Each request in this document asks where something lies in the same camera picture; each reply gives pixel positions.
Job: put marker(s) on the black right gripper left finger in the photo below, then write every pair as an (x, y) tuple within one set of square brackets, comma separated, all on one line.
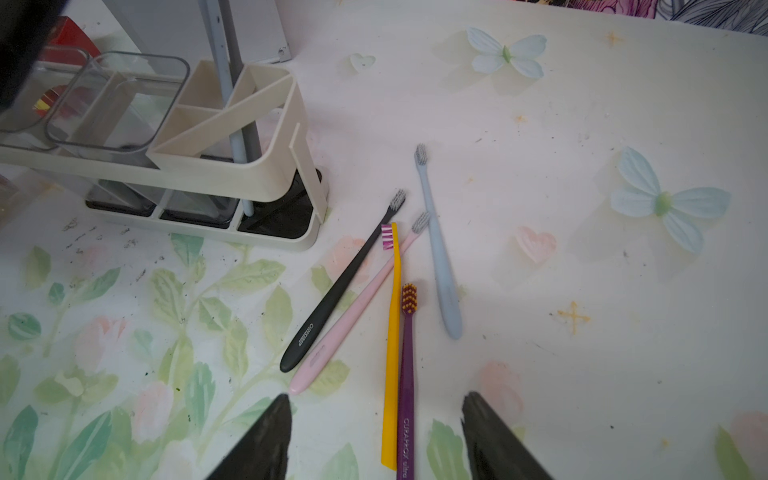
[(262, 453)]

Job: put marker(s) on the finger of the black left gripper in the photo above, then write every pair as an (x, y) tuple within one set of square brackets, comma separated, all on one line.
[(25, 27)]

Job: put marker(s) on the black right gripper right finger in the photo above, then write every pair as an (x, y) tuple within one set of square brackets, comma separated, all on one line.
[(494, 451)]

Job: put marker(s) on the light blue toothbrush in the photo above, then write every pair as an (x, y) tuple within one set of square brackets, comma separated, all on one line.
[(444, 279), (219, 25)]

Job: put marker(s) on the purple toothbrush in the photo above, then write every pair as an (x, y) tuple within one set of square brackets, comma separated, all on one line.
[(406, 392)]

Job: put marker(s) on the light blue toothbrush on table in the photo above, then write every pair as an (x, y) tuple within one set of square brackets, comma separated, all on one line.
[(444, 279)]

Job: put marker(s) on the pink toothbrush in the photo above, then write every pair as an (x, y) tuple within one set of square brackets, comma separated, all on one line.
[(327, 346)]

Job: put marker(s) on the black toothbrush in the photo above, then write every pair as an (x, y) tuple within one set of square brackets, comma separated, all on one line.
[(308, 332)]

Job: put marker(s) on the yellow toothbrush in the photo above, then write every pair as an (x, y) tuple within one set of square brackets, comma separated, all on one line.
[(389, 420)]

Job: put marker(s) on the cream toothbrush holder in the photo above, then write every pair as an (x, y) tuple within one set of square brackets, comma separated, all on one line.
[(278, 200)]

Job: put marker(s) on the red white small box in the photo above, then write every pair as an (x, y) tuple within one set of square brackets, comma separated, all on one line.
[(68, 49)]

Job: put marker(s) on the clear cup left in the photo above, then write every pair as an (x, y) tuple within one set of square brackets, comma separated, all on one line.
[(23, 125)]

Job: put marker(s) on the clear cup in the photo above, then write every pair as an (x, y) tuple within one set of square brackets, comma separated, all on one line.
[(23, 125), (114, 108)]

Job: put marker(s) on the clear cup right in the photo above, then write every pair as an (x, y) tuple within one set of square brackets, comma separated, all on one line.
[(114, 108)]

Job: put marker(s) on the silver aluminium case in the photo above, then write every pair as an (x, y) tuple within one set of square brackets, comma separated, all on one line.
[(175, 28)]

